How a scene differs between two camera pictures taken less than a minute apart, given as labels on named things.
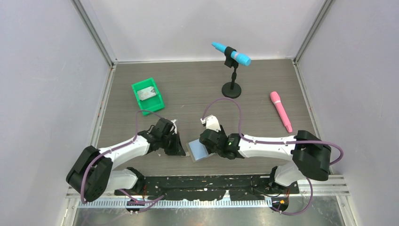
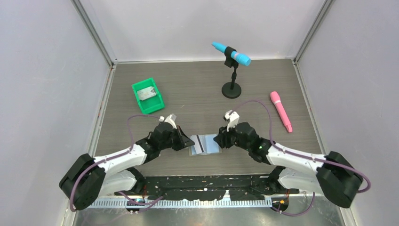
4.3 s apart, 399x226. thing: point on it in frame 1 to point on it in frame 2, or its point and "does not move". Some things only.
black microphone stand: (232, 89) does not move
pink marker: (275, 97) does not move
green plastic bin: (151, 104) does not move
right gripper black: (222, 131) to (222, 138)
